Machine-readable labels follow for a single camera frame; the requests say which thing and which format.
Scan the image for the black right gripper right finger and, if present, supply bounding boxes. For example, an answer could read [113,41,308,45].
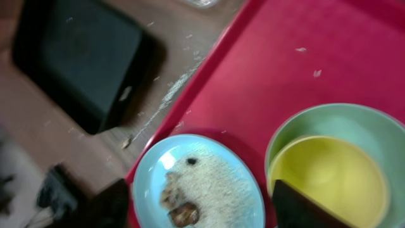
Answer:
[272,179,349,228]

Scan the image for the black waste tray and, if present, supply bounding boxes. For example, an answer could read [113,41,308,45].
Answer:
[12,0,159,135]

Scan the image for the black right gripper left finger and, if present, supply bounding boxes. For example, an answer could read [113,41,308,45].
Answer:
[47,179,129,228]

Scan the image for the food crumb on table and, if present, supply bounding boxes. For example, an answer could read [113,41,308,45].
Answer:
[121,136,132,149]

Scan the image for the clear plastic waste bin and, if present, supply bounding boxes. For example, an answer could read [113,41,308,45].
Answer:
[182,0,220,9]

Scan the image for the food scraps on plate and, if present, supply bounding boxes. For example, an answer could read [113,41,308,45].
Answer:
[159,156,201,227]

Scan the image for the green bowl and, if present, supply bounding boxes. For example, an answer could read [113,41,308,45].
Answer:
[265,103,404,227]

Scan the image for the light blue plate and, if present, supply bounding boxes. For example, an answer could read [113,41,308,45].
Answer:
[132,134,266,227]

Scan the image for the red plastic tray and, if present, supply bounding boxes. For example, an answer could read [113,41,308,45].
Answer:
[125,0,405,228]

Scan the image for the yellow cup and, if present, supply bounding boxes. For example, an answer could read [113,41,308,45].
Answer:
[266,136,390,227]

